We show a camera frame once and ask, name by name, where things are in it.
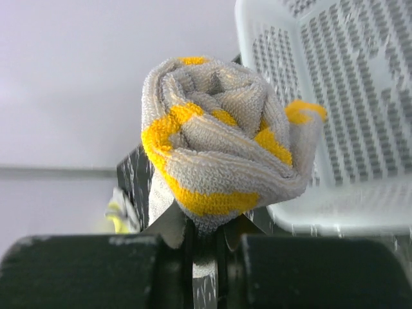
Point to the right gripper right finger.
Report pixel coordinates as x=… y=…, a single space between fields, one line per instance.
x=256 y=270

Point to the white perforated plastic basket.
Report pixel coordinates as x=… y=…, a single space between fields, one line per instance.
x=354 y=58

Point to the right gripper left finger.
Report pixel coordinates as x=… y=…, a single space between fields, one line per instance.
x=151 y=269

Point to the left aluminium frame post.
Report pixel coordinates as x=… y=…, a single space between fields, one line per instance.
x=47 y=172

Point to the orange towel with grey pattern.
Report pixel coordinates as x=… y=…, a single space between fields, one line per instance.
x=222 y=142

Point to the yellow and grey towel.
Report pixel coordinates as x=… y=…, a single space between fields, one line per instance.
x=122 y=213

